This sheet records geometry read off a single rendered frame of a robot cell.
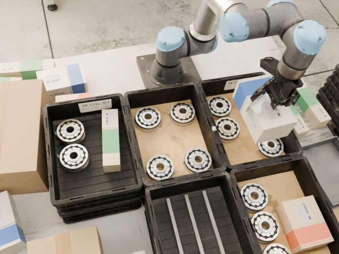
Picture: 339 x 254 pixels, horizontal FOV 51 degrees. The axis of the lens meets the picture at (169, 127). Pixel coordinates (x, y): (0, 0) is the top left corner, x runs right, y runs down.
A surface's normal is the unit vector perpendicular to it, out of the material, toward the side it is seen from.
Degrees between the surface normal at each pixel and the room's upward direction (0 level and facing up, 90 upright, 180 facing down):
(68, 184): 0
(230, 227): 0
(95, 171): 0
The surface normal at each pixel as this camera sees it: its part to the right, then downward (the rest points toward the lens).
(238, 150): 0.07, -0.52
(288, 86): -0.95, 0.22
